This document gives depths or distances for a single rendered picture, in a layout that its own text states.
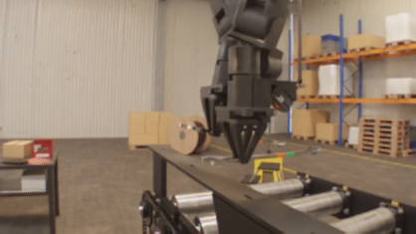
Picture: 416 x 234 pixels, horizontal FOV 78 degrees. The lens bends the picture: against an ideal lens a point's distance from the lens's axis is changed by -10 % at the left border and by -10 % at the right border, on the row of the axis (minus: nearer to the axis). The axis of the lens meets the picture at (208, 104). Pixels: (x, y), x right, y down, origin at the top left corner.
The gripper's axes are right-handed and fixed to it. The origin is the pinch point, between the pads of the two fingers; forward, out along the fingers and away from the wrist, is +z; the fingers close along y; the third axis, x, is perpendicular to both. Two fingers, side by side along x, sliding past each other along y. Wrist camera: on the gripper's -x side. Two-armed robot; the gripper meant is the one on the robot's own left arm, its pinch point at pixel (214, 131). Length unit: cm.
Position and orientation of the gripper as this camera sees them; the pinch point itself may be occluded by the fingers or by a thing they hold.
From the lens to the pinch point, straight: 59.7
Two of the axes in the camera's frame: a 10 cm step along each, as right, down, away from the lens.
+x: -8.7, -2.3, -4.3
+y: -4.4, -0.2, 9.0
